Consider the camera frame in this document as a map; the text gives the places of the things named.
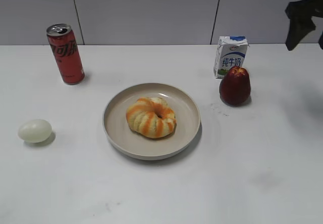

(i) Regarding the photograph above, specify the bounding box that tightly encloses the red soda can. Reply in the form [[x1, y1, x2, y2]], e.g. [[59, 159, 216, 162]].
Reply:
[[46, 23, 85, 85]]

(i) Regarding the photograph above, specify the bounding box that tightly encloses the beige round plate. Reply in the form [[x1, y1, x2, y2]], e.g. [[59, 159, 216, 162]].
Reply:
[[102, 83, 201, 160]]

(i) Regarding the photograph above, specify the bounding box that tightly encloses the white blue milk carton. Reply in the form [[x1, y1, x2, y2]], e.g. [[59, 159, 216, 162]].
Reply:
[[213, 36, 248, 79]]

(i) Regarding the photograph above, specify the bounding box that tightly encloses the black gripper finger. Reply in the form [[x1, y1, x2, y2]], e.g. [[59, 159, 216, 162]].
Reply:
[[285, 0, 322, 51]]

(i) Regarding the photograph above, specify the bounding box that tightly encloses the orange striped croissant bread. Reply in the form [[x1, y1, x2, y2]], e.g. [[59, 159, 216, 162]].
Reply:
[[126, 97, 177, 139]]

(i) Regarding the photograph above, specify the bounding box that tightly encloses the dark red wax apple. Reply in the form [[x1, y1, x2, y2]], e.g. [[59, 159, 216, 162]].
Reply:
[[219, 66, 251, 106]]

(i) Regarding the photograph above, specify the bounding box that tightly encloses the white egg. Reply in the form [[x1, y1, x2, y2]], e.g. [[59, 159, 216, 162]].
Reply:
[[18, 119, 52, 143]]

